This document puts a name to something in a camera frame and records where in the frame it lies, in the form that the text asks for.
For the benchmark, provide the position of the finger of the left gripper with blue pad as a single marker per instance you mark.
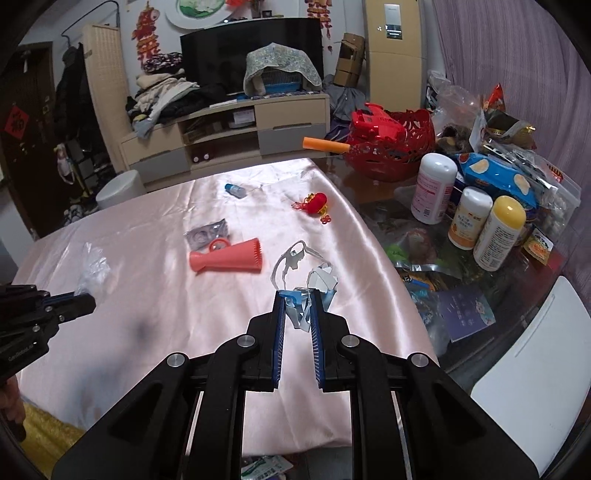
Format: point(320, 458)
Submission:
point(84, 304)
point(61, 300)

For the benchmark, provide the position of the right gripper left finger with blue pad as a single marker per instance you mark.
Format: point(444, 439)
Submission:
point(184, 419)

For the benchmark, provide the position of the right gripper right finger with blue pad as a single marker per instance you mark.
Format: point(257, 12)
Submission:
point(410, 419)

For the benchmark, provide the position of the clear plastic bag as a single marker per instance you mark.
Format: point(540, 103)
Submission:
point(95, 272)

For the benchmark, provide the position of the silver blister pack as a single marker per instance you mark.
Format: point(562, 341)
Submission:
point(209, 237)

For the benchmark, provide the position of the coral plastic horn toy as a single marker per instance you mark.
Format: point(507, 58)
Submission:
point(242, 257)

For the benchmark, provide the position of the white blue plastic wrapper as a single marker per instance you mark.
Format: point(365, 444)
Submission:
point(320, 277)

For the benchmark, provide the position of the small blue cap bottle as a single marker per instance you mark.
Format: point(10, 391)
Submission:
point(235, 191)

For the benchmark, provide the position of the red lantern ornament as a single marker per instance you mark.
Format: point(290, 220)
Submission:
point(315, 205)

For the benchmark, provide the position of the white green medicine bag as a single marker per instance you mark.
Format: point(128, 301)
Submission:
point(266, 468)

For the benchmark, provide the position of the person left hand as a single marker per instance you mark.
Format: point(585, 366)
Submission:
point(11, 403)

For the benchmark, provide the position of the pink satin tablecloth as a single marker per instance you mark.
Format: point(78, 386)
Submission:
point(155, 304)

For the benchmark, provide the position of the white plastic chair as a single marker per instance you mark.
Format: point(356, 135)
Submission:
point(536, 391)

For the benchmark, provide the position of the white orange label bottle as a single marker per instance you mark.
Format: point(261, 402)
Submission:
point(470, 216)

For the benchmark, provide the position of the yellow cap bottle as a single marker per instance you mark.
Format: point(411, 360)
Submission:
point(500, 233)

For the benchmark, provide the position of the orange snack packet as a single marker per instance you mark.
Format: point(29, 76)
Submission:
point(538, 246)

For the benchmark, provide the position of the pile of clothes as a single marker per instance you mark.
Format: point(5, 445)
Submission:
point(161, 83)

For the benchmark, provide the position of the beige tv cabinet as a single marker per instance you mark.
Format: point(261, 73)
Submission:
point(227, 136)

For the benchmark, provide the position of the white pink label bottle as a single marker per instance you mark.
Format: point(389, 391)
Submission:
point(435, 181)

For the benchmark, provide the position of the blue cookie tin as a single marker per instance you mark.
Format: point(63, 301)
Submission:
point(496, 178)

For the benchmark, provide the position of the red chinese knot decoration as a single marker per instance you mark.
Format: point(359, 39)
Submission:
point(144, 34)

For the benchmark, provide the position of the clear storage box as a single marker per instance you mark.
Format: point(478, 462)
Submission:
point(557, 204)

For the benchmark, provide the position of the red cutout basket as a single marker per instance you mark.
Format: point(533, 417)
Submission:
point(388, 146)

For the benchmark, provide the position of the black television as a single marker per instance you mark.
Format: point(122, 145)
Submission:
point(217, 55)

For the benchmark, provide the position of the patterned cloth cover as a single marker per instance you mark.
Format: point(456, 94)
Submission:
point(282, 61)

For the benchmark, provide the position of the red snack bag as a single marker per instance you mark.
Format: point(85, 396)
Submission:
point(496, 100)

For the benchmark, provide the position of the cardboard box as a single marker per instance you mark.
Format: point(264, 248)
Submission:
point(350, 61)

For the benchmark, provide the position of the purple curtain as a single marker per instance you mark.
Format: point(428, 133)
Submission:
point(520, 46)

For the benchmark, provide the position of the beige standing air conditioner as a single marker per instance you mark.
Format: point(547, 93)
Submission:
point(396, 53)

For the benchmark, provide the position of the orange foam handle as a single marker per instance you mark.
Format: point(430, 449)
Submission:
point(322, 145)

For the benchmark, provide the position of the round wall picture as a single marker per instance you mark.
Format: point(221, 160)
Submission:
point(196, 14)

